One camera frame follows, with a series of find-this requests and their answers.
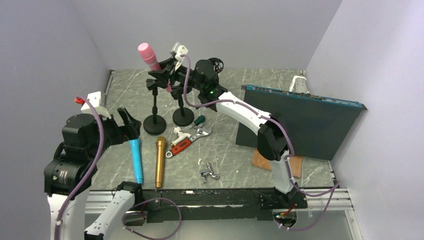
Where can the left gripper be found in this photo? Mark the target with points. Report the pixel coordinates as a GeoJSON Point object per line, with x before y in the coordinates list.
{"type": "Point", "coordinates": [132, 127]}

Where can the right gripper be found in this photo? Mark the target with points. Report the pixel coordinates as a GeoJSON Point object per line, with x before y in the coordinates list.
{"type": "Point", "coordinates": [166, 65]}

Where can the blue microphone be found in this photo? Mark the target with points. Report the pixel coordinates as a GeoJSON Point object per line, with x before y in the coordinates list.
{"type": "Point", "coordinates": [135, 146]}

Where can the pink mic round-base stand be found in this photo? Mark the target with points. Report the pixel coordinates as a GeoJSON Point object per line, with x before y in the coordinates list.
{"type": "Point", "coordinates": [155, 124]}

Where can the pink microphone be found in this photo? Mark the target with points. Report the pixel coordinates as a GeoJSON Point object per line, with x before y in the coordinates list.
{"type": "Point", "coordinates": [149, 57]}

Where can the gold microphone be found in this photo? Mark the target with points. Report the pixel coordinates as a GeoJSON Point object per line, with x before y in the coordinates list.
{"type": "Point", "coordinates": [161, 146]}

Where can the blue mic round-base stand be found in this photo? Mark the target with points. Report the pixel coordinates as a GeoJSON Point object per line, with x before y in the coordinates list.
{"type": "Point", "coordinates": [183, 116]}

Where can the black tripod mic stand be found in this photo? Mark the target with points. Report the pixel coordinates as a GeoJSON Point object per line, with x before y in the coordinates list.
{"type": "Point", "coordinates": [217, 64]}

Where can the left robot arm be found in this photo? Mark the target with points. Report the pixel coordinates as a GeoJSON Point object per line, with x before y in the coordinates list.
{"type": "Point", "coordinates": [68, 177]}

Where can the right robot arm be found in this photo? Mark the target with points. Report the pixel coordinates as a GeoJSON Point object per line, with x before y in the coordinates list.
{"type": "Point", "coordinates": [273, 142]}

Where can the white plastic faucet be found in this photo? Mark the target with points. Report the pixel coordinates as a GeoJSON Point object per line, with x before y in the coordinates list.
{"type": "Point", "coordinates": [181, 136]}

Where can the small metal clamp part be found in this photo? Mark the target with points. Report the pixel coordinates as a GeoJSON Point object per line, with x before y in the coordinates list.
{"type": "Point", "coordinates": [208, 172]}

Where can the wooden board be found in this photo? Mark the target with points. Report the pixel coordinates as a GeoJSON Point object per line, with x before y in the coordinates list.
{"type": "Point", "coordinates": [295, 163]}

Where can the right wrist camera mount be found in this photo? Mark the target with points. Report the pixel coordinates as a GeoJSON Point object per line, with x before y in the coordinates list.
{"type": "Point", "coordinates": [178, 52]}

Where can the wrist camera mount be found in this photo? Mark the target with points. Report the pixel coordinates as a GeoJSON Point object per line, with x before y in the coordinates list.
{"type": "Point", "coordinates": [178, 52]}
{"type": "Point", "coordinates": [98, 102]}

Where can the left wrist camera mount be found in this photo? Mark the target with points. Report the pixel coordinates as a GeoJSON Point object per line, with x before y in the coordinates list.
{"type": "Point", "coordinates": [98, 102]}

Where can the red handle adjustable wrench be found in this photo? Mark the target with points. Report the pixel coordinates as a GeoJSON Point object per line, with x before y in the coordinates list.
{"type": "Point", "coordinates": [200, 132]}

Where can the green handle screwdriver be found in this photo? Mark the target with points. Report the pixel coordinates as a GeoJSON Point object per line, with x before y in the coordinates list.
{"type": "Point", "coordinates": [199, 120]}

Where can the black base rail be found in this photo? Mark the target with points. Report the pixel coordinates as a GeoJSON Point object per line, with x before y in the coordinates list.
{"type": "Point", "coordinates": [162, 205]}

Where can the white bracket behind switch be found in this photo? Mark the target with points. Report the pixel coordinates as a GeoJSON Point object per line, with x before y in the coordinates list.
{"type": "Point", "coordinates": [298, 85]}

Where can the black network switch box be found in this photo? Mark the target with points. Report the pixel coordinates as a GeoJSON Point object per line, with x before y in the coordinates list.
{"type": "Point", "coordinates": [317, 125]}

